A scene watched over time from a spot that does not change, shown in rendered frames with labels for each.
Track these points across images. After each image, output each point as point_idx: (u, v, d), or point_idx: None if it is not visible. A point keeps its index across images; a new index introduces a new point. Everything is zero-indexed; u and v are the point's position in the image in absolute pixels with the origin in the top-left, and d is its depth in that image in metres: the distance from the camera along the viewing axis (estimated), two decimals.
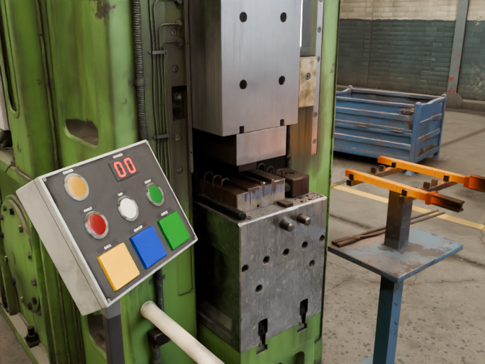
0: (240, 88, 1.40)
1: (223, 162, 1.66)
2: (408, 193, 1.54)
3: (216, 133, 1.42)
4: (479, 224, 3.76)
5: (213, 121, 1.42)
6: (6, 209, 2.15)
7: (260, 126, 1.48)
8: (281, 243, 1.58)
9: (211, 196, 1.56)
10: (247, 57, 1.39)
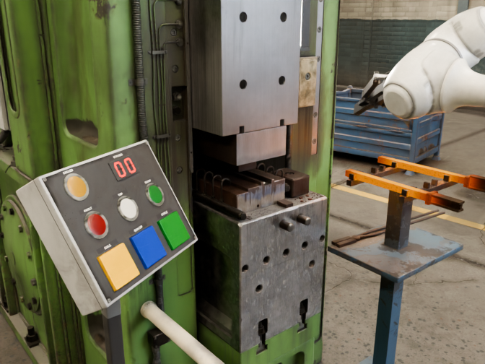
0: (240, 87, 1.40)
1: (223, 162, 1.66)
2: (408, 193, 1.54)
3: (216, 133, 1.42)
4: (479, 224, 3.76)
5: (213, 121, 1.42)
6: (6, 209, 2.15)
7: (260, 126, 1.48)
8: (281, 243, 1.58)
9: (211, 196, 1.56)
10: (247, 57, 1.39)
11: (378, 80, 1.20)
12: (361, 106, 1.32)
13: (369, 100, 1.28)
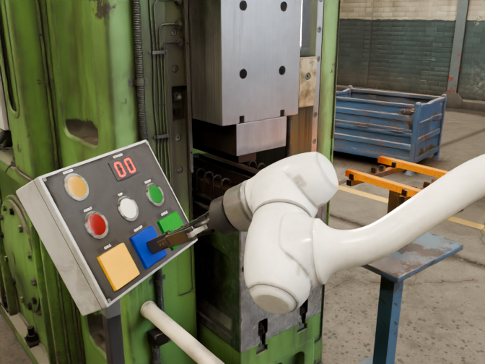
0: (240, 77, 1.39)
1: (223, 153, 1.65)
2: (408, 193, 1.54)
3: (215, 123, 1.41)
4: (479, 224, 3.76)
5: (213, 111, 1.41)
6: (6, 209, 2.15)
7: (260, 116, 1.47)
8: None
9: (211, 196, 1.56)
10: (247, 46, 1.38)
11: (195, 235, 0.96)
12: (163, 246, 1.06)
13: None
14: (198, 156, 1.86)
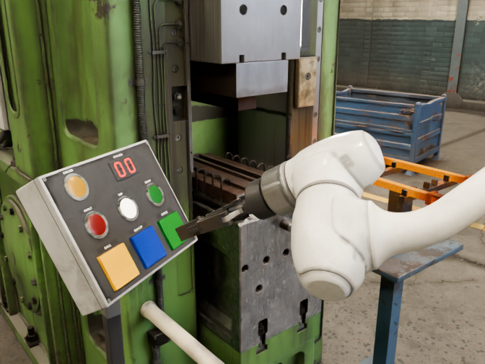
0: (240, 13, 1.34)
1: (222, 102, 1.59)
2: (408, 193, 1.54)
3: (214, 61, 1.36)
4: (479, 224, 3.76)
5: (212, 49, 1.36)
6: (6, 209, 2.15)
7: (260, 57, 1.42)
8: (281, 243, 1.58)
9: (211, 196, 1.56)
10: None
11: (229, 219, 0.92)
12: (193, 232, 1.01)
13: None
14: (198, 156, 1.86)
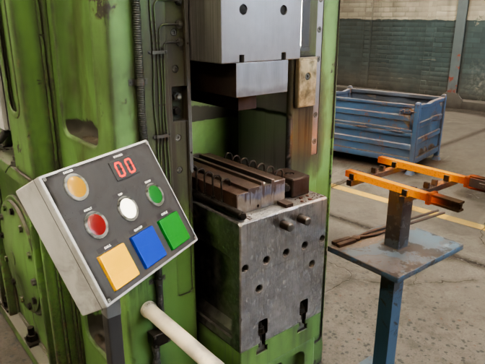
0: (240, 13, 1.34)
1: (222, 102, 1.59)
2: (408, 193, 1.54)
3: (214, 61, 1.36)
4: (479, 224, 3.76)
5: (212, 49, 1.36)
6: (6, 209, 2.15)
7: (260, 57, 1.42)
8: (281, 243, 1.58)
9: (211, 196, 1.56)
10: None
11: None
12: (480, 187, 1.61)
13: None
14: (198, 156, 1.86)
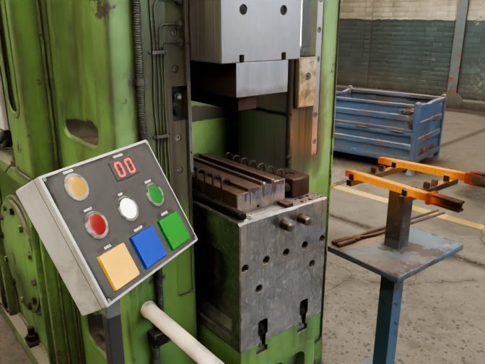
0: (240, 13, 1.34)
1: (222, 102, 1.59)
2: (408, 193, 1.54)
3: (214, 61, 1.36)
4: (479, 224, 3.76)
5: (212, 49, 1.36)
6: (6, 209, 2.15)
7: (260, 57, 1.42)
8: (281, 243, 1.58)
9: (211, 196, 1.56)
10: None
11: None
12: (481, 183, 1.61)
13: None
14: (198, 156, 1.86)
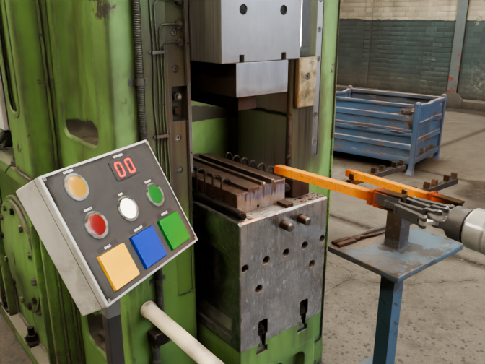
0: (240, 13, 1.34)
1: (222, 102, 1.59)
2: (408, 193, 1.54)
3: (214, 61, 1.36)
4: None
5: (212, 49, 1.36)
6: (6, 209, 2.15)
7: (260, 57, 1.42)
8: (281, 243, 1.58)
9: (211, 196, 1.56)
10: None
11: (424, 224, 1.09)
12: (386, 204, 1.20)
13: None
14: (198, 156, 1.86)
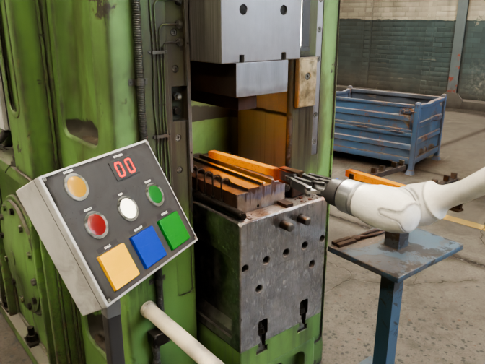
0: (240, 13, 1.34)
1: (222, 102, 1.59)
2: None
3: (214, 61, 1.36)
4: (479, 224, 3.76)
5: (212, 49, 1.36)
6: (6, 209, 2.15)
7: (260, 57, 1.42)
8: (281, 243, 1.58)
9: (211, 196, 1.56)
10: None
11: (309, 193, 1.35)
12: (287, 180, 1.46)
13: None
14: (198, 156, 1.86)
